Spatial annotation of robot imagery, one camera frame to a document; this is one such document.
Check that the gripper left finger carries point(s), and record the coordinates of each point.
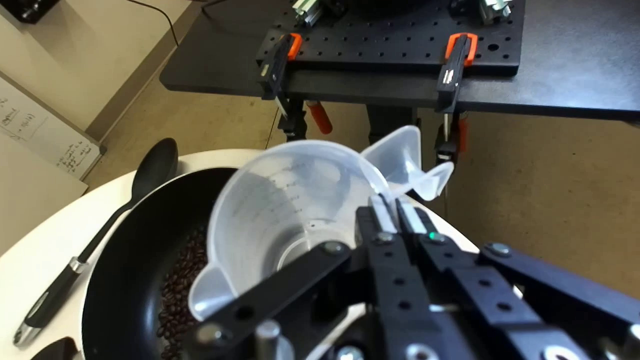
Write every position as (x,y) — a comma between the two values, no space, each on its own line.
(280,292)

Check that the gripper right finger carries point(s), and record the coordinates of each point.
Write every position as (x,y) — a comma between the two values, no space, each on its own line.
(500,300)

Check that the clear plastic measuring cup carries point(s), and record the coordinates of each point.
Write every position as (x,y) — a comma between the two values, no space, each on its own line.
(280,200)

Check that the heap of coffee beans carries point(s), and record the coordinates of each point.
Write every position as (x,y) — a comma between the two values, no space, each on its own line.
(182,295)

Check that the black pan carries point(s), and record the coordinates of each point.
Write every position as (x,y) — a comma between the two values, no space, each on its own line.
(125,260)

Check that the black and orange clamp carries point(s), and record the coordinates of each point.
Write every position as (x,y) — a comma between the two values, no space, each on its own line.
(452,70)
(276,65)

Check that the black rounded object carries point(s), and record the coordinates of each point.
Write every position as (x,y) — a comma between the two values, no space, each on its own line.
(57,350)

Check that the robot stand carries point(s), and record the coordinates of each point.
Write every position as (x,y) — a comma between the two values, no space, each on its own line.
(565,65)

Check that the whiteboard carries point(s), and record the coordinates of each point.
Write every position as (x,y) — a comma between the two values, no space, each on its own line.
(35,125)

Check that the black device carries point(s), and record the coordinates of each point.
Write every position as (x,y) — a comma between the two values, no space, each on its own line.
(25,7)

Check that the silver metal bracket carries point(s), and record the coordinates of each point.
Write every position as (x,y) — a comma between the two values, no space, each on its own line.
(306,10)
(495,9)

